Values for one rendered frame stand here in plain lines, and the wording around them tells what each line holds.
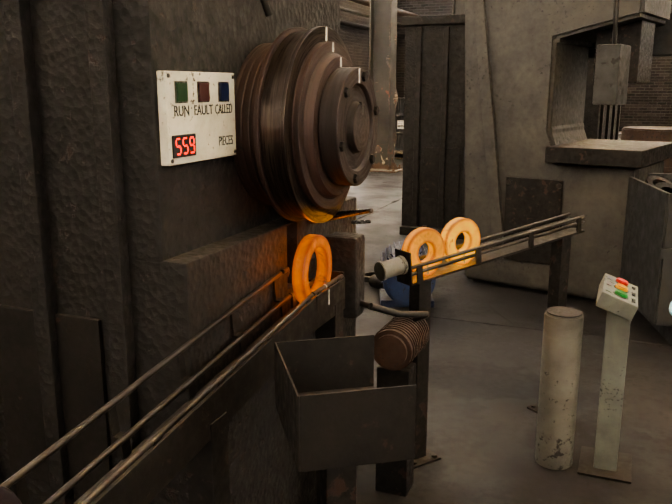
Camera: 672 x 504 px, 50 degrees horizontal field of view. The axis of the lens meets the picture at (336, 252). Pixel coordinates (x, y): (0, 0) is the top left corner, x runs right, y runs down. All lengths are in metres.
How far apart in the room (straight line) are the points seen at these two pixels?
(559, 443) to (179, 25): 1.72
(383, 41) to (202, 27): 9.17
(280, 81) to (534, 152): 2.91
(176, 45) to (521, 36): 3.12
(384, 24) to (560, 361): 8.71
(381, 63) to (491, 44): 6.31
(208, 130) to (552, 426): 1.48
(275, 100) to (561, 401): 1.37
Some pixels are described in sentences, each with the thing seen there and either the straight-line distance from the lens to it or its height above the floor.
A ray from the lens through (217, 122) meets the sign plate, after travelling 1.59.
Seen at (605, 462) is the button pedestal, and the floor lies 0.04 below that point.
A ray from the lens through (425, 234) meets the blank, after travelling 2.25.
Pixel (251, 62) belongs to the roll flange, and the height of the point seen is 1.26.
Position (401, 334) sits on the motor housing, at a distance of 2.07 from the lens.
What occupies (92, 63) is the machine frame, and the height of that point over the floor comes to 1.25.
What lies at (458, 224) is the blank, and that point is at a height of 0.78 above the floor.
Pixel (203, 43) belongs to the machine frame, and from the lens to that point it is 1.59.
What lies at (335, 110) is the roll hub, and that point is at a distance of 1.63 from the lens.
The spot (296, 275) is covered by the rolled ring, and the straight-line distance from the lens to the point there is 1.78.
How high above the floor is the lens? 1.21
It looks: 13 degrees down
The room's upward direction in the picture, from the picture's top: straight up
